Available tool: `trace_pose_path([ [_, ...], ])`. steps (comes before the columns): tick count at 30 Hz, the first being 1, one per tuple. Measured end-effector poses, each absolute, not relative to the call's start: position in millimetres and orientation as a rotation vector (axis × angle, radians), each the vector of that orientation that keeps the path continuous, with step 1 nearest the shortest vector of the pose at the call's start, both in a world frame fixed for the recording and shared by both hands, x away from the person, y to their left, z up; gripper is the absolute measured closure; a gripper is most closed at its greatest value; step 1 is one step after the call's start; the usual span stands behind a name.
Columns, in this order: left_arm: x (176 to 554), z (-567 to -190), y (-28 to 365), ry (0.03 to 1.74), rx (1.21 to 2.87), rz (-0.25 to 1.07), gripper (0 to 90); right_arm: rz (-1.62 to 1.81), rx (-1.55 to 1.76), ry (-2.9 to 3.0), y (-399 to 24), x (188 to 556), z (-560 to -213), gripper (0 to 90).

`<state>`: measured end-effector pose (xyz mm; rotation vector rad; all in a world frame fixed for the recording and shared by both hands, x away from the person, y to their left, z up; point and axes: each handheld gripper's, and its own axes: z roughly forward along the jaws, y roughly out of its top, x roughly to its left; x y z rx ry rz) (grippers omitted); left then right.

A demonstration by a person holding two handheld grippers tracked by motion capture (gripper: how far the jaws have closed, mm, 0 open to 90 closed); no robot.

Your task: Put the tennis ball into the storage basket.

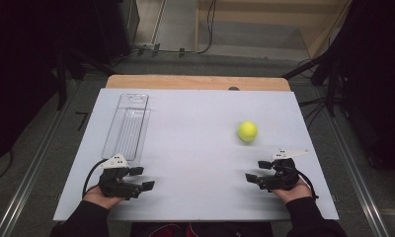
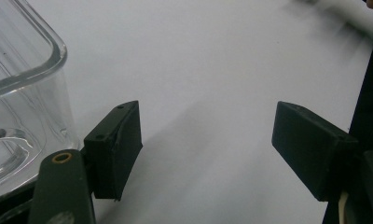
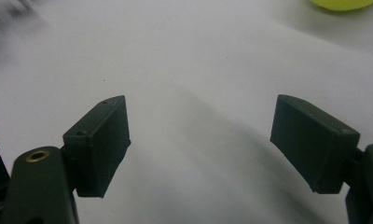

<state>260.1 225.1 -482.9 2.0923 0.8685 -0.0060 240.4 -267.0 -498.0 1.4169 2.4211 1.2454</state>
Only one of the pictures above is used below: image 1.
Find black curtain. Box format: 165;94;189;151
309;0;395;179
0;0;141;167

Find black floor cable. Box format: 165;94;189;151
111;0;218;67

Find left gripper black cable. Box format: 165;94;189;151
81;158;109;199

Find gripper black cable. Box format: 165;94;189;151
81;158;109;199
283;165;320;201

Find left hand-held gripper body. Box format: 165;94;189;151
98;153;144;200

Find metal floor rail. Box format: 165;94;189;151
313;88;391;237
0;78;82;237

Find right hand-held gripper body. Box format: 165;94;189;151
255;148;310;193

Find person's left hand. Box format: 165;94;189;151
82;185;124;210

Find light wooden frame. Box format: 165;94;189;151
194;0;354;59

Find clear plastic container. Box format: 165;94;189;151
101;93;152;166

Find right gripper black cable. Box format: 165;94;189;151
283;165;320;201

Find white board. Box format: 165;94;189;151
52;88;340;222

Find yellow tennis ball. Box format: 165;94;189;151
237;119;260;143

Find wooden table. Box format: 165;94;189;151
105;74;291;92

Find person's right hand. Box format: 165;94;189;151
272;183;314;205

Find black stand leg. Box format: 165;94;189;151
281;54;322;80

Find thin black cables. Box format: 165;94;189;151
298;96;329;130

